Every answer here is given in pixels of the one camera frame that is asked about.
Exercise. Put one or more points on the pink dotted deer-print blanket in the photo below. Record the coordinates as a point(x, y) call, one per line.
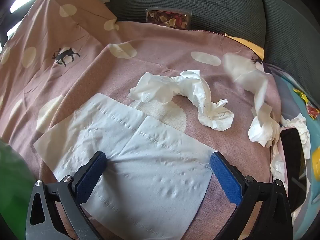
point(150, 42)

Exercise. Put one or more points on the white tissue sheet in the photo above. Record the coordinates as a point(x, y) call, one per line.
point(140, 155)

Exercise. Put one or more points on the grey-green sofa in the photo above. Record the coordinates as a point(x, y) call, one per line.
point(200, 0)

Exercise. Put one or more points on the small crumpled white tissue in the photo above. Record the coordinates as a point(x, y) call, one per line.
point(298, 123)
point(277, 165)

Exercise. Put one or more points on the colourful candy wrappers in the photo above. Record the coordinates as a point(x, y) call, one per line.
point(311, 110)

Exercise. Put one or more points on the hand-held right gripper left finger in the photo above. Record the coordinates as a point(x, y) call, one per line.
point(91, 177)

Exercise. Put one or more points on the clear packet of dried petals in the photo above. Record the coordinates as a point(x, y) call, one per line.
point(167, 17)

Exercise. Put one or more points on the twisted crumpled white tissue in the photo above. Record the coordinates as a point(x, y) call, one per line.
point(252, 80)

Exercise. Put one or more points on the yellow plastic item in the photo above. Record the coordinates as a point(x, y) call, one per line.
point(316, 157)

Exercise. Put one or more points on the green plastic bowl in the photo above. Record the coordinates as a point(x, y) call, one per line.
point(12, 180)

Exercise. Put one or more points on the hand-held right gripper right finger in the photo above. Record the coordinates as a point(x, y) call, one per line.
point(226, 180)

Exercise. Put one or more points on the long crumpled white tissue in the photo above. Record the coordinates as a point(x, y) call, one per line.
point(190, 85)

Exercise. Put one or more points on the light blue plastic bin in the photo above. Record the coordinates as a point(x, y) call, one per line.
point(287, 92)

